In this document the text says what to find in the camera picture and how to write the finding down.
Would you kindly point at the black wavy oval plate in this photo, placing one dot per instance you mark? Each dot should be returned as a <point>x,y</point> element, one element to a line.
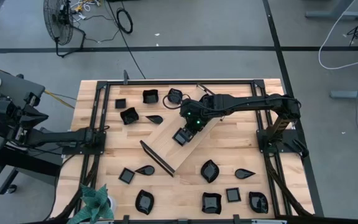
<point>144,202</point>
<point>258,202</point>

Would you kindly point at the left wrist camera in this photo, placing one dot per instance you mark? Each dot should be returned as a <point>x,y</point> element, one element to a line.
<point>33,99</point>

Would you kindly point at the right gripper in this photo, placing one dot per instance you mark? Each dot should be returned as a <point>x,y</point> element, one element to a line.
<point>194,117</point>

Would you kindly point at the black leaf-shaped plate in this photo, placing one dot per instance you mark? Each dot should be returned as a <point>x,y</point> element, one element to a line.
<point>175,96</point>
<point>210,171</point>

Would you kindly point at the black side table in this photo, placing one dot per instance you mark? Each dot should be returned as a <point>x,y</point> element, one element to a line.
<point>17,87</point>

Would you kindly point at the wooden tray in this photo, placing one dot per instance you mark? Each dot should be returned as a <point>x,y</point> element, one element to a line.
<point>166,146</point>

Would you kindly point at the black aluminium rig frame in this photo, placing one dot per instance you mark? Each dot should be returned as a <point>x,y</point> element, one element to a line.
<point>179,82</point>

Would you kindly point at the black wavy square bowl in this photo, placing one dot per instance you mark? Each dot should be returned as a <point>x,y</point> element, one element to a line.
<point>129,116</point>

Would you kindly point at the black floor fan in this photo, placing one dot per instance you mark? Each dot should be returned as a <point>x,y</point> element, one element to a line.
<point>57,21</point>

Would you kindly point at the small black square plate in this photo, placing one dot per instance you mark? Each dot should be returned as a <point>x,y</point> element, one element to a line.
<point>181,137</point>
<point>120,103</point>
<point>126,175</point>
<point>233,195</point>

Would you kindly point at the black wavy square plate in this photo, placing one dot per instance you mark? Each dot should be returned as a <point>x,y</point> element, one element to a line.
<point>150,97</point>
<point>211,203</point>

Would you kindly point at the black teardrop plate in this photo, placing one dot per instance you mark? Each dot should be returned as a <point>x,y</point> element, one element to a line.
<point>147,170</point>
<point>155,119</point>
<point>242,174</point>

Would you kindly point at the grey-legged desk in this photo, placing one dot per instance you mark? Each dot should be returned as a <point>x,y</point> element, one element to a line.
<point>334,14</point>

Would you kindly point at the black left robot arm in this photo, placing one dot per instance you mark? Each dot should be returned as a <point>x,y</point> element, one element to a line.
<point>57,137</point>

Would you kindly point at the grey desk foot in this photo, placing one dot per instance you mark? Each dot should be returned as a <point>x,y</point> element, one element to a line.
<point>353,95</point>

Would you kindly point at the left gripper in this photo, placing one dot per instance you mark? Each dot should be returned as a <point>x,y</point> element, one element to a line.
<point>12,116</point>

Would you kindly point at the white plant pot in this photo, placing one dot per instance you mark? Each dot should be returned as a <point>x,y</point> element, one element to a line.
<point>113,203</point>

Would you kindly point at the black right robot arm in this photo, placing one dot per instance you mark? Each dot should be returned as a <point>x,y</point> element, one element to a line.
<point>253,101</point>

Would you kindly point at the green artificial plant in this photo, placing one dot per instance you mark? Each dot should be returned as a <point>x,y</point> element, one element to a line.
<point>95,202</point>

